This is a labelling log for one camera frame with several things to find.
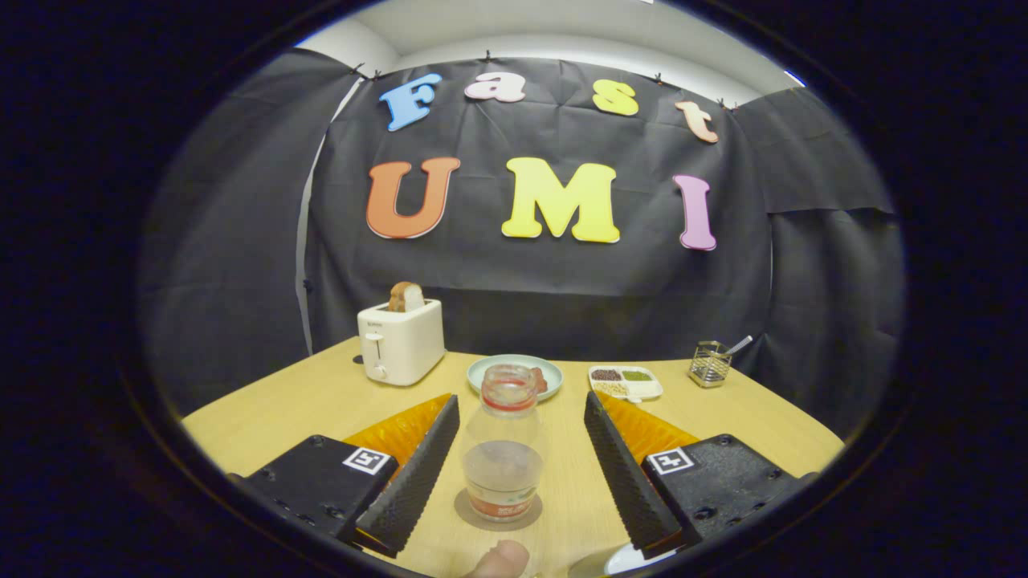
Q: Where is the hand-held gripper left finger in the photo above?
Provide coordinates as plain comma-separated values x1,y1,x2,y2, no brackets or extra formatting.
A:
229,392,463,560

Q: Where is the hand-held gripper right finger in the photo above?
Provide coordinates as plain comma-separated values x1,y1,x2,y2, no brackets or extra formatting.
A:
582,390,818,561

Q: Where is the round brown coaster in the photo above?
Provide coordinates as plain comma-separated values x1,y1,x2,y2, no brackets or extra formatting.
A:
454,488,544,532

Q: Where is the white cup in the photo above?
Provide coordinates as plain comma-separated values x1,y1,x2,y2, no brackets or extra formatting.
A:
602,542,679,576

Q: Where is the clear plastic juice bottle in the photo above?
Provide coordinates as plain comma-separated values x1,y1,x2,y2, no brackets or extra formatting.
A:
460,364,549,524

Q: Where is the white divided bean tray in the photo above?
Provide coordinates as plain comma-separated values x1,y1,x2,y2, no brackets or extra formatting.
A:
588,365,664,404

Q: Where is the pale green plate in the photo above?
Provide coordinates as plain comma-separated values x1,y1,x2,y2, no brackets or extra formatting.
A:
467,354,565,402

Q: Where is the wooden table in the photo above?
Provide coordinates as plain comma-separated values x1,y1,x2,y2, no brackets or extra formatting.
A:
181,336,846,578

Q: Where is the white toaster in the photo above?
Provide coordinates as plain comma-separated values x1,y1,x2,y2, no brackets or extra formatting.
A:
357,299,447,388

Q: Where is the bread slice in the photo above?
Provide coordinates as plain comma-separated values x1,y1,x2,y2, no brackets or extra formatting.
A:
388,281,426,313

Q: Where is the metal wire holder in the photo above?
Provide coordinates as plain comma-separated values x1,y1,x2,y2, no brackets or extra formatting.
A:
687,340,733,389

